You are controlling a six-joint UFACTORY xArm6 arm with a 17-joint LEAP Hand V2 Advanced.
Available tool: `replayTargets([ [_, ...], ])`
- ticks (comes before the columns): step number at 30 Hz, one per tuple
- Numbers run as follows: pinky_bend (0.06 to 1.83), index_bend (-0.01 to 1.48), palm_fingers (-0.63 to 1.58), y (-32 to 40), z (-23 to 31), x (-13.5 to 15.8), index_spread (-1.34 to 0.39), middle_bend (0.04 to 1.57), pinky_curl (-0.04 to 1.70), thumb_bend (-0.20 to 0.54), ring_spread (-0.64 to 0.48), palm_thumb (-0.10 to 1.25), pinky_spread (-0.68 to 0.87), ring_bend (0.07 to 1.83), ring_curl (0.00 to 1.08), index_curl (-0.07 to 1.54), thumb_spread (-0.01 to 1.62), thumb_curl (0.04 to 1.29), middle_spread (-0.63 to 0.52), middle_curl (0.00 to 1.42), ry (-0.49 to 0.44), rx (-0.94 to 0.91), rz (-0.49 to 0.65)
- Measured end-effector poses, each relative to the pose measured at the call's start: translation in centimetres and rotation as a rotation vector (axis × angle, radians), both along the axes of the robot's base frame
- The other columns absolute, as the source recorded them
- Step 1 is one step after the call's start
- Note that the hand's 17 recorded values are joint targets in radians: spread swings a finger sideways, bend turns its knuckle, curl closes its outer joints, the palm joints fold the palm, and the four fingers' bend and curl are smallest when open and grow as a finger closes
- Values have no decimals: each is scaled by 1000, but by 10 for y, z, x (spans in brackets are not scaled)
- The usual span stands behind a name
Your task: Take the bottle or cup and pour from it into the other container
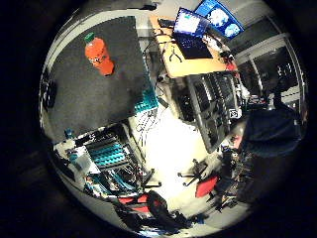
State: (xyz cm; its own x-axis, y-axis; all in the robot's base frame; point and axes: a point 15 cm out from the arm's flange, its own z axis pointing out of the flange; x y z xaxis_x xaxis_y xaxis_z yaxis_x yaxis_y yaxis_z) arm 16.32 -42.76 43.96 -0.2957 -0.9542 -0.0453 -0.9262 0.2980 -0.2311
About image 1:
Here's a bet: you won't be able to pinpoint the orange drink bottle green cap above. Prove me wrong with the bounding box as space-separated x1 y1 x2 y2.
83 32 116 77

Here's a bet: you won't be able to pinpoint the dark metal shelf rack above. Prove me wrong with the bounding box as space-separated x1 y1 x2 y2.
186 70 244 155

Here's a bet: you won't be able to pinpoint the teal drawer rack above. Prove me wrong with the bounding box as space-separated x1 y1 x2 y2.
83 132 134 171

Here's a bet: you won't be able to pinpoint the light wooden desk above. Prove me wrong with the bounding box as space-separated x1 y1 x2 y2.
149 14 238 79

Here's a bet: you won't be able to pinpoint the black pliers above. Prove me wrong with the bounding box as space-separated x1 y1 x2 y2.
168 44 183 63

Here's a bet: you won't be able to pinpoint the dark grey table mat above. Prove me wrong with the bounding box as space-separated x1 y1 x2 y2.
45 15 159 141

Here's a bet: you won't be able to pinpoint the black and white marker tag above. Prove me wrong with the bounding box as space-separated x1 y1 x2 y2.
228 108 241 120

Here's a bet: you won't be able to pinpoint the open black laptop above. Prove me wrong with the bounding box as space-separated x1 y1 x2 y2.
171 7 214 60

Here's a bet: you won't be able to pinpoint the red office chair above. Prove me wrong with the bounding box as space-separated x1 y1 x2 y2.
177 158 221 199
117 189 169 219

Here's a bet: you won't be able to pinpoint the person in dark clothes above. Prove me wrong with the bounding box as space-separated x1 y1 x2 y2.
239 82 303 160

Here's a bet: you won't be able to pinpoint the monitor with blue screen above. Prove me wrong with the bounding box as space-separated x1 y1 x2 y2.
193 0 246 41

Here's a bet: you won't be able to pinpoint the bundle of black cables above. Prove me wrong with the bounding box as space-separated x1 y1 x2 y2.
134 110 160 157

